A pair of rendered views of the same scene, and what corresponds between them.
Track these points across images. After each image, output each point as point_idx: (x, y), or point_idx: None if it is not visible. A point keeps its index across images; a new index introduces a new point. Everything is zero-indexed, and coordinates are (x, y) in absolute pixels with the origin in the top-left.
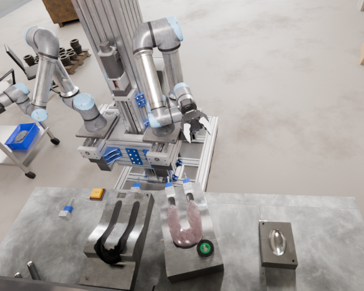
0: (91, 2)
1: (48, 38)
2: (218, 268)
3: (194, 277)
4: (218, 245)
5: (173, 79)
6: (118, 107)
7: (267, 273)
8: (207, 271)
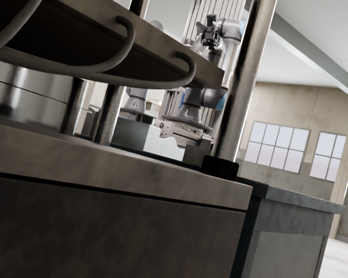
0: (200, 15)
1: (157, 23)
2: (141, 133)
3: (112, 139)
4: (157, 128)
5: (221, 67)
6: (164, 96)
7: (182, 161)
8: (130, 131)
